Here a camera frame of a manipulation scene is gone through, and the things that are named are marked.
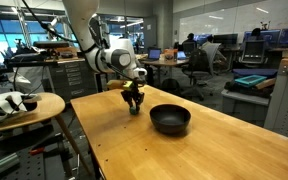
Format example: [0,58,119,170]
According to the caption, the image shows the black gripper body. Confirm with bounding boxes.
[121,81,143,103]

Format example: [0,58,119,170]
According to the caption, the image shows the green block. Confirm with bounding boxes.
[129,107,139,115]

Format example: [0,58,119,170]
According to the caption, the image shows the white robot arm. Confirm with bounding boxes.
[62,0,147,114]

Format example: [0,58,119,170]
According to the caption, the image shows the black bowl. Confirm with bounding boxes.
[149,104,191,134]

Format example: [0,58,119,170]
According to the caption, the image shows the open laptop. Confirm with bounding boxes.
[147,49,161,61]

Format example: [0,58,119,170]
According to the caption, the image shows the round meeting table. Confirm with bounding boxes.
[139,58,189,77]

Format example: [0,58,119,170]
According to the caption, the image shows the grey drawer cabinet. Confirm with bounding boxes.
[48,60,97,103]

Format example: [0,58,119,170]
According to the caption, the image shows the black office chair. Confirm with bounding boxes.
[182,43,220,101]

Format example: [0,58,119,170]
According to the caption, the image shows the round wooden side table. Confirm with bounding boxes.
[0,92,92,175]

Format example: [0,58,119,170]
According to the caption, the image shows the teal tray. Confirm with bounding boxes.
[235,75,266,87]

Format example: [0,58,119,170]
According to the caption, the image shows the white cloth on side table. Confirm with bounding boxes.
[0,91,42,122]

